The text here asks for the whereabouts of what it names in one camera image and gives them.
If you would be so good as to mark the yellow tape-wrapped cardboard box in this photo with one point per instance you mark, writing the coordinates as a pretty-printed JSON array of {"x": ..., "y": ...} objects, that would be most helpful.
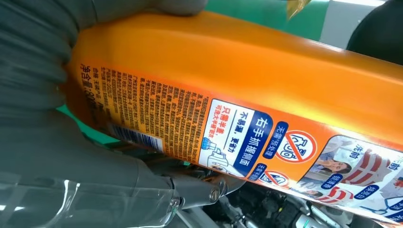
[{"x": 296, "y": 7}]

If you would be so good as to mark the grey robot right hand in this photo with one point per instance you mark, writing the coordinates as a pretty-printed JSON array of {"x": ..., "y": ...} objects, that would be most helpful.
[{"x": 78, "y": 176}]

